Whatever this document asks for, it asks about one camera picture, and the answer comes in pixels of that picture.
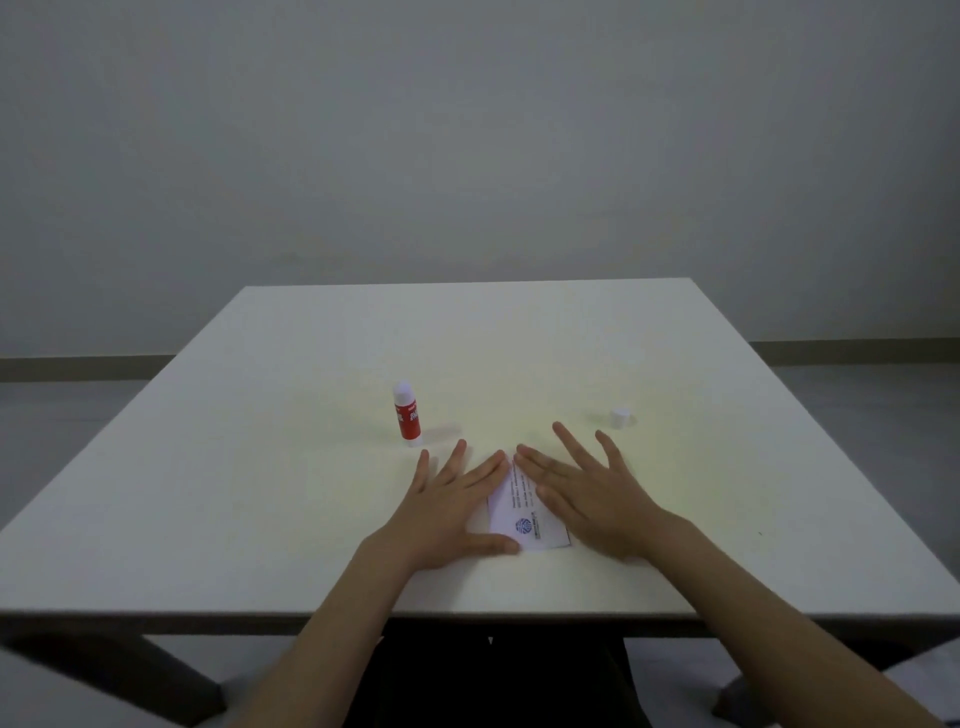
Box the person's left hand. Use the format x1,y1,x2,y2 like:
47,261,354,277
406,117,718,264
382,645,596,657
365,439,522,576

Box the person's right hand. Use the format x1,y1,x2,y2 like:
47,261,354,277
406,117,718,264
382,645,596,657
514,421,681,563

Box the white printed paper envelope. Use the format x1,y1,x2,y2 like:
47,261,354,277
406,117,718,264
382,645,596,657
486,453,573,555

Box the person's right forearm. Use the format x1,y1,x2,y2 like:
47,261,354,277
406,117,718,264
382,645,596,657
645,513,948,728

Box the person's left forearm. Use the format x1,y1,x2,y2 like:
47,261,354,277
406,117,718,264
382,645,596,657
225,538,418,728

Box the red and white glue stick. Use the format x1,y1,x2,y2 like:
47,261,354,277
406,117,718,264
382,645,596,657
392,379,424,449

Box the person's dark trousers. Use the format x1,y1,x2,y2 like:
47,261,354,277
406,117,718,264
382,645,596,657
343,618,655,728

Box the brown wall baseboard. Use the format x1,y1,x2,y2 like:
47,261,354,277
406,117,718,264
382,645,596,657
0,340,960,384

